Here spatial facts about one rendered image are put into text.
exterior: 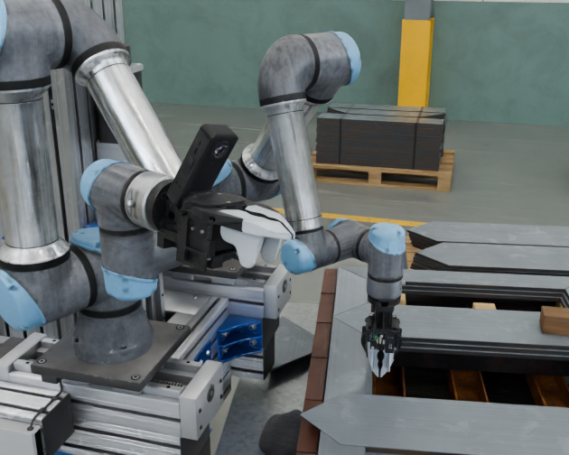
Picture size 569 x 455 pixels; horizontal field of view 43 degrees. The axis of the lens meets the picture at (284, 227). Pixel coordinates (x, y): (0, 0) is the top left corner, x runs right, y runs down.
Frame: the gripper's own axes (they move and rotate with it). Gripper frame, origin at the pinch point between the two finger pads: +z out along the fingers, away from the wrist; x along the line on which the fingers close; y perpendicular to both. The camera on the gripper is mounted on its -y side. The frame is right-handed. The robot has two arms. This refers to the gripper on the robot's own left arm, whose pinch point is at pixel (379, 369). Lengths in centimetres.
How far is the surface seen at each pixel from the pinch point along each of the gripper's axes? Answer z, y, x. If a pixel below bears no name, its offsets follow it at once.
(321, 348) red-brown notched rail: 3.1, -13.7, -14.0
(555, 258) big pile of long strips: 1, -73, 55
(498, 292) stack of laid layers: 2, -50, 34
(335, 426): 0.8, 21.3, -9.0
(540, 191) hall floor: 85, -421, 134
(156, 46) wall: 16, -752, -268
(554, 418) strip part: 0.8, 13.3, 35.5
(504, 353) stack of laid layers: 3.1, -16.2, 30.7
